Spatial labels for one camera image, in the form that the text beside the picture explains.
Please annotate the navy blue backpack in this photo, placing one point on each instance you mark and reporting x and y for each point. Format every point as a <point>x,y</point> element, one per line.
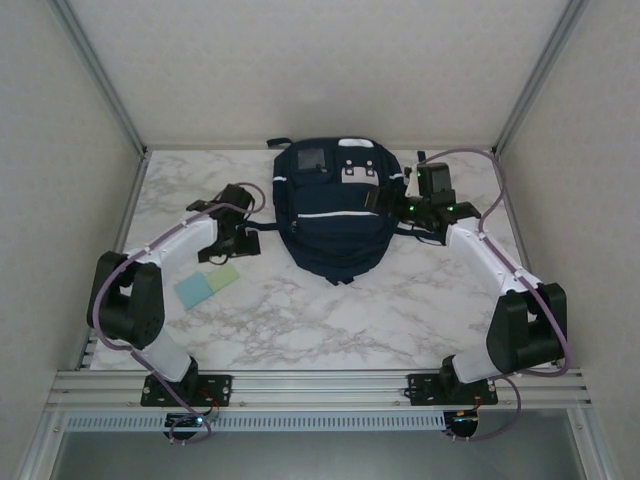
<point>335,215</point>

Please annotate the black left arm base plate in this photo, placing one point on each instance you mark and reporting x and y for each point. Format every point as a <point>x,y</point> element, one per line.
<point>220,387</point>

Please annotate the aluminium mounting rail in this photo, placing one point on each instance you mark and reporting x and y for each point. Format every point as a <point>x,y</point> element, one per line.
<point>320,387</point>

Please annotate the blue sticky note pad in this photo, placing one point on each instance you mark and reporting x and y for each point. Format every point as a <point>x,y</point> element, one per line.
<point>195,290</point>

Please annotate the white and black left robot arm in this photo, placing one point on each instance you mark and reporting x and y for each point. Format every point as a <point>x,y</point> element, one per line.
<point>170,245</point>

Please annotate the aluminium frame post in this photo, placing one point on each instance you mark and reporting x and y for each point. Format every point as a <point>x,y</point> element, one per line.
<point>100,75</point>
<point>540,75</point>

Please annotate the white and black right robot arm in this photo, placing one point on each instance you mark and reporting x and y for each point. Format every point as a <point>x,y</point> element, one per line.
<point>490,260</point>

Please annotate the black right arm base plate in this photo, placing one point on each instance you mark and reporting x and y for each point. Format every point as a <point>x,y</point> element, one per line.
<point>425,387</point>

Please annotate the small circuit board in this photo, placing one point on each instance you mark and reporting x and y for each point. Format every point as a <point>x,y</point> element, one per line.
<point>462,417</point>
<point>182,421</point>

